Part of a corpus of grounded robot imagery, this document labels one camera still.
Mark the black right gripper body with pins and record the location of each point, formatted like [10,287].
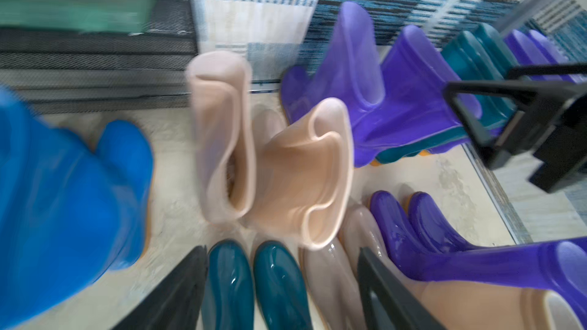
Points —
[558,134]

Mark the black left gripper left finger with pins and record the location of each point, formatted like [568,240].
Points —
[175,302]

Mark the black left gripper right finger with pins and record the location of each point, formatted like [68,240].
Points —
[386,302]

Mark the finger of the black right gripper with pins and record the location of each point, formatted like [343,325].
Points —
[546,70]
[494,115]

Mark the tall purple boot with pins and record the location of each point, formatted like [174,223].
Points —
[547,48]
[525,51]

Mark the short beige boot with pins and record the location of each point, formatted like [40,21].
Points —
[333,286]

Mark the short purple boot front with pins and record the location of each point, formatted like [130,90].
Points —
[414,115]

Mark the teal boot front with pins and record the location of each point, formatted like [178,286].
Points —
[280,288]

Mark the beige boot front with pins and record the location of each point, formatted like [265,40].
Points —
[226,168]

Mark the green tray on shelf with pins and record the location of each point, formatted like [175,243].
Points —
[117,16]

